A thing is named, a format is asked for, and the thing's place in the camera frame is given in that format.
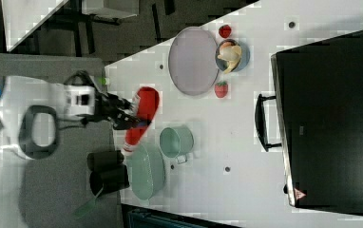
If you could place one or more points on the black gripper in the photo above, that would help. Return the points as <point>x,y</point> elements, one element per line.
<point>107,104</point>

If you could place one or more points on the red ketchup bottle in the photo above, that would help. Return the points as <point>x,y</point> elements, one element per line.
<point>146,102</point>

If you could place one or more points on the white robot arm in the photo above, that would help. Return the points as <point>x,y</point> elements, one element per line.
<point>30,112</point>

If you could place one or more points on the green marker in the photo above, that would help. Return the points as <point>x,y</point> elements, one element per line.
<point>104,81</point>

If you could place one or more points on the black cup upper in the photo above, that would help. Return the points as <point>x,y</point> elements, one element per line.
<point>104,161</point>

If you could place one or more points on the black cup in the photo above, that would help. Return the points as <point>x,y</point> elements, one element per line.
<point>109,181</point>
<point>104,161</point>

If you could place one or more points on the green oval bowl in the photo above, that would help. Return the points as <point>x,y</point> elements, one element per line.
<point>147,174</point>

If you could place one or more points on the green mug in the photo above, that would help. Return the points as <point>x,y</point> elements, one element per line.
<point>176,142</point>

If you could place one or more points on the black cup lower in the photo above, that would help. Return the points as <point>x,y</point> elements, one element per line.
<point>109,181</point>

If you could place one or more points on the lilac round plate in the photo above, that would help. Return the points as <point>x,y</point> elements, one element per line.
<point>191,61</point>

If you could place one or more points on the red strawberry lower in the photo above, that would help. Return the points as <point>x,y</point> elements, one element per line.
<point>221,89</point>

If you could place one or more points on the red strawberry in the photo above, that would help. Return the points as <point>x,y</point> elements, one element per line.
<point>221,89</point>
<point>225,31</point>

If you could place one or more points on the green spatula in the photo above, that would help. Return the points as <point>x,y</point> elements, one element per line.
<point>87,207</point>

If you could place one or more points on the blue bowl with food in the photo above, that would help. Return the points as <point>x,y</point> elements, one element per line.
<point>232,56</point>

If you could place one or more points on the red strawberry upper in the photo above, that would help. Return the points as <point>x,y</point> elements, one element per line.
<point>225,31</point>

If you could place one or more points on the black oven door handle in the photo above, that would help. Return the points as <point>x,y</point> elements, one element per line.
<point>260,122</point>

